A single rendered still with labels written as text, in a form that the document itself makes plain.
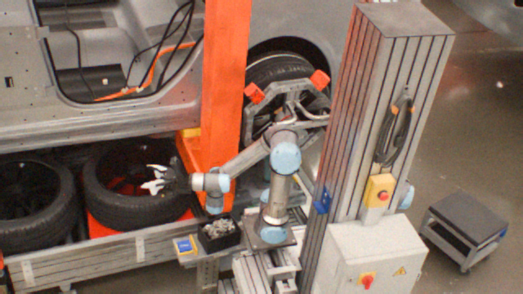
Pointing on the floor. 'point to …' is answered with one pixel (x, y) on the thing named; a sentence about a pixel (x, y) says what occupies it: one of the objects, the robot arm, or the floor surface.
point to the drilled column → (207, 276)
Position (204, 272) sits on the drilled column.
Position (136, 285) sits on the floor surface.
